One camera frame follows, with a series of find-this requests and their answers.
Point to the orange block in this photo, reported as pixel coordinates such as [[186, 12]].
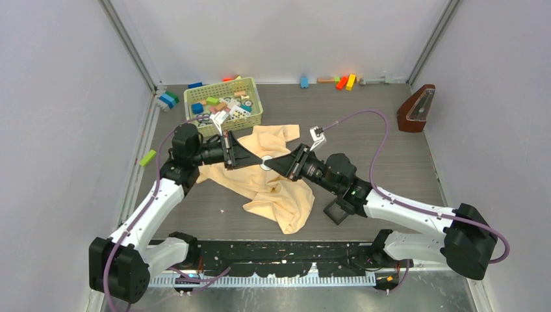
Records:
[[341, 83]]

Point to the light blue block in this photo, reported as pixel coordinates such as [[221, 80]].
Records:
[[304, 82]]

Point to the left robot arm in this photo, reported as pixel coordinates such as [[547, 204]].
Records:
[[122, 265]]

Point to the black square frame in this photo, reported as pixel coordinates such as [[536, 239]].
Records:
[[335, 213]]

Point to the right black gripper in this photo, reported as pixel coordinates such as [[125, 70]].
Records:
[[292, 164]]

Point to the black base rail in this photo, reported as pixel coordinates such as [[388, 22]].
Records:
[[286, 259]]

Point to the lime green block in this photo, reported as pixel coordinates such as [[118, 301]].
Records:
[[147, 158]]

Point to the blue green stacked blocks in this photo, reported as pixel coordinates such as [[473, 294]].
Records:
[[167, 101]]

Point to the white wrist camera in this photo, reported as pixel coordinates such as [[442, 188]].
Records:
[[218, 119], [318, 137]]

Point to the tan wooden block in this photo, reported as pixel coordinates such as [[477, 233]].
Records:
[[328, 80]]

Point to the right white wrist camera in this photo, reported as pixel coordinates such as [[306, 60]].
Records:
[[318, 137]]

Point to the green plastic basket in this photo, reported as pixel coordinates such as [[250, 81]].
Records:
[[239, 97]]

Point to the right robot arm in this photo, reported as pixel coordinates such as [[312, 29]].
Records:
[[457, 237]]

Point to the green block in basket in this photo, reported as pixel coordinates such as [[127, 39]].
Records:
[[212, 101]]

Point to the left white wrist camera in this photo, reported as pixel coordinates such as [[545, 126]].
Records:
[[218, 119]]

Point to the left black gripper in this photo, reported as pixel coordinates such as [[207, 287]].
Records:
[[240, 156]]

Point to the blue block behind basket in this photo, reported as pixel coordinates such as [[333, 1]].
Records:
[[195, 85]]

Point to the brown metronome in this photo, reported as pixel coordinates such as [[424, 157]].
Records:
[[413, 113]]

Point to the blue cube in basket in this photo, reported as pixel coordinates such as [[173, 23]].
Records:
[[197, 108]]

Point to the cream yellow garment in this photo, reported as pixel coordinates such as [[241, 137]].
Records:
[[288, 203]]

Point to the yellow block at wall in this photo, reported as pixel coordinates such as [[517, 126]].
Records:
[[350, 82]]

